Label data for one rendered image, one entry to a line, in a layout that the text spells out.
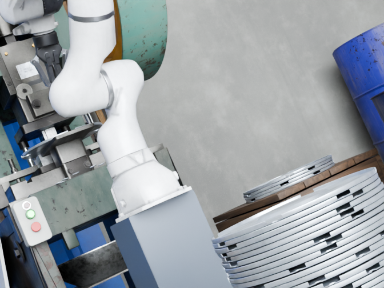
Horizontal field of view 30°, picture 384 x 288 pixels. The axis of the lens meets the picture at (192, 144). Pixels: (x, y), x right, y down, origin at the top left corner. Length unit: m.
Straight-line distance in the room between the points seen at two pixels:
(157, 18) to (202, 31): 1.76
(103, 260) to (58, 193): 0.28
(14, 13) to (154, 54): 0.67
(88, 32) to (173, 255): 0.56
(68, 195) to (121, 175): 0.57
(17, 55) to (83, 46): 0.84
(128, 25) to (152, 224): 0.94
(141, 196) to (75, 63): 0.36
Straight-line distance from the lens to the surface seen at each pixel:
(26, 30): 2.24
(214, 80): 4.17
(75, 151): 2.39
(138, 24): 2.47
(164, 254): 1.70
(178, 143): 3.97
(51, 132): 2.55
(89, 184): 2.31
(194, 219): 1.74
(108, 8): 1.72
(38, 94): 2.49
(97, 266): 2.39
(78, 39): 1.74
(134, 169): 1.73
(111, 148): 1.77
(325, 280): 1.10
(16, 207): 2.15
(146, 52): 2.55
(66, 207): 2.29
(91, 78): 1.75
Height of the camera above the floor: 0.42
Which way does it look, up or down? 4 degrees up
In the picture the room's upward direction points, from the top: 24 degrees counter-clockwise
